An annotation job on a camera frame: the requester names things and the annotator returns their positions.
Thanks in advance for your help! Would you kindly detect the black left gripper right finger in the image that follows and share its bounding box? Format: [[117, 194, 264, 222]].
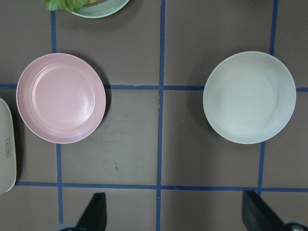
[[242, 191, 289, 231]]

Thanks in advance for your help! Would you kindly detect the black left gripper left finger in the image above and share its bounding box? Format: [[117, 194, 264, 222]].
[[76, 192, 106, 228]]

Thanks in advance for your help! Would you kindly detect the pink plate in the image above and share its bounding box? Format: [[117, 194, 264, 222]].
[[16, 53, 106, 144]]

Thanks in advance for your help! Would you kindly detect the white toaster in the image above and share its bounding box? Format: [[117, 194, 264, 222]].
[[0, 99, 17, 195]]

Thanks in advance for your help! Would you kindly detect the cream white plate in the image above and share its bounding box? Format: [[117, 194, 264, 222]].
[[203, 51, 296, 144]]

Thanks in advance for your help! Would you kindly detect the green plate with sandwich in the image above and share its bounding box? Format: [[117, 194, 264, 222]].
[[72, 0, 129, 18]]

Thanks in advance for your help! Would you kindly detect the green lettuce leaf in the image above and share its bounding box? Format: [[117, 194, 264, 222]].
[[44, 0, 89, 12]]

